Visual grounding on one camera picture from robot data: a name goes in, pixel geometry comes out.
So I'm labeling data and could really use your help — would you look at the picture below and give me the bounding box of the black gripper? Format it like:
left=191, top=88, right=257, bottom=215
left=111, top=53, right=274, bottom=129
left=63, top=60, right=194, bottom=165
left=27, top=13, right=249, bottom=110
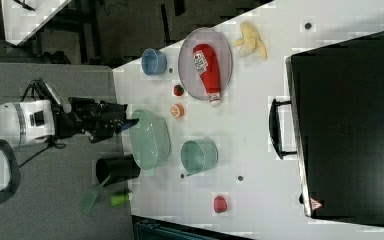
left=52, top=97, right=139, bottom=143

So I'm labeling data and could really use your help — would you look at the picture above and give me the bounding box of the red plush ketchup bottle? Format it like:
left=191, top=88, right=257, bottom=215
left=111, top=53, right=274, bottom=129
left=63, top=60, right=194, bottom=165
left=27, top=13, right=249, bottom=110
left=193, top=44, right=221, bottom=107

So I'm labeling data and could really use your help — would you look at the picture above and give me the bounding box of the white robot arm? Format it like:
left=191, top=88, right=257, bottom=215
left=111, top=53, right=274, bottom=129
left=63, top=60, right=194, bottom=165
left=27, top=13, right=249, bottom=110
left=0, top=98, right=139, bottom=204

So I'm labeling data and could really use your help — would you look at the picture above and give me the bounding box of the grey round plate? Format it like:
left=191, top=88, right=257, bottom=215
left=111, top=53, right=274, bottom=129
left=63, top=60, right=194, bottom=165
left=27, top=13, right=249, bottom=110
left=178, top=28, right=233, bottom=100

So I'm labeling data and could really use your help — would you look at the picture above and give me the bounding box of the green colander basket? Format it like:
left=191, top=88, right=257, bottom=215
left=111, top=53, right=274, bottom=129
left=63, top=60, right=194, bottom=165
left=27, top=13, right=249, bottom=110
left=129, top=109, right=171, bottom=170

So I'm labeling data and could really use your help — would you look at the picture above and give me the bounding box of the black utensil holder cup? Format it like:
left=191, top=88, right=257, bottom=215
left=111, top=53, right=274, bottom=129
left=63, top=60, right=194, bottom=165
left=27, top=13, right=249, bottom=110
left=95, top=154, right=141, bottom=186

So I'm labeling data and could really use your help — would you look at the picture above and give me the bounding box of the orange slice toy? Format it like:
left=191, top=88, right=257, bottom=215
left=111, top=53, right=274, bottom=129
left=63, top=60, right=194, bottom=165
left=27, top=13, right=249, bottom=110
left=170, top=103, right=185, bottom=118

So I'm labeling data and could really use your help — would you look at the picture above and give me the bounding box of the red plush strawberry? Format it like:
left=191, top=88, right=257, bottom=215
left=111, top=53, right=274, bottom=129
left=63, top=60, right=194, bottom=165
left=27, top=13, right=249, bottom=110
left=173, top=85, right=184, bottom=96

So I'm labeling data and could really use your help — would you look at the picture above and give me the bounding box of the blue bowl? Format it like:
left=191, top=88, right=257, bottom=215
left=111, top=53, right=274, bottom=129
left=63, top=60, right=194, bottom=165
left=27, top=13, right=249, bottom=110
left=141, top=48, right=167, bottom=76

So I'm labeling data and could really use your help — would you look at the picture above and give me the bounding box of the green mug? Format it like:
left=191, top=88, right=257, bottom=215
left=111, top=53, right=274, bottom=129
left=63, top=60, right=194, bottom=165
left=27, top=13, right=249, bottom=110
left=181, top=138, right=218, bottom=175

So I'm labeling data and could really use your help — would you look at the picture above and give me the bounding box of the green spatula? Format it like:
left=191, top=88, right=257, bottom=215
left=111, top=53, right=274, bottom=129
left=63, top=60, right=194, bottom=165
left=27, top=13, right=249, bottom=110
left=80, top=177, right=110, bottom=214

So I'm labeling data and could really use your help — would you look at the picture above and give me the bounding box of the blue black crate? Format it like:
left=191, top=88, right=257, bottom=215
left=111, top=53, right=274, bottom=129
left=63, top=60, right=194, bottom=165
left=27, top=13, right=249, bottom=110
left=134, top=219, right=251, bottom=240

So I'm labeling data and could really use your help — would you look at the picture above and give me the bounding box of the red plush fruit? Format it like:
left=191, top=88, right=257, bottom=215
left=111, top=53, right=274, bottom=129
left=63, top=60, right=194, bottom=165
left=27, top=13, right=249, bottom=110
left=213, top=196, right=228, bottom=213

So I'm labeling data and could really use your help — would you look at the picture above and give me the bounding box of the white background table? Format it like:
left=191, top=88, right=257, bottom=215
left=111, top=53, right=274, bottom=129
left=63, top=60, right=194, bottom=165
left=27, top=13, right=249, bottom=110
left=0, top=0, right=72, bottom=45

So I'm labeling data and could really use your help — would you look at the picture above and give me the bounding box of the yellow plush banana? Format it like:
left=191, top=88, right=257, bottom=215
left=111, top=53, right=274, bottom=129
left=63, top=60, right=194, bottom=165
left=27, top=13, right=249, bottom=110
left=233, top=22, right=267, bottom=60

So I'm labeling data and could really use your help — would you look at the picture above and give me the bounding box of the bright green handle tool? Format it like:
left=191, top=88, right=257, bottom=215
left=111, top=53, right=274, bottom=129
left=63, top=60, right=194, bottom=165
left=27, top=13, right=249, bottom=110
left=110, top=192, right=133, bottom=207

